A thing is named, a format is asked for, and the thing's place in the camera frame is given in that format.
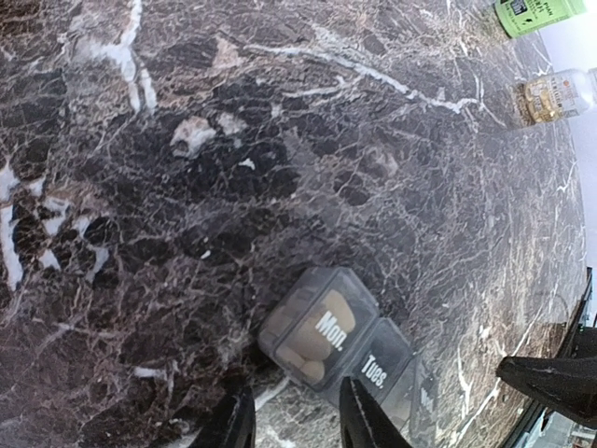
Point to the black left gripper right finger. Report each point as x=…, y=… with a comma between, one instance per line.
x=363, y=423

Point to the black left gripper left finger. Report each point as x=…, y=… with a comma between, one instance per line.
x=232, y=424

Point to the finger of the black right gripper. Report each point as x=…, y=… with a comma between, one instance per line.
x=565, y=385

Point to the grey weekly pill organizer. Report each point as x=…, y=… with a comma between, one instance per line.
x=376, y=353

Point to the green pill bottle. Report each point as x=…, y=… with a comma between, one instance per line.
x=522, y=17

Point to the beige pills in organizer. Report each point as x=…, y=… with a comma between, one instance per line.
x=322, y=334

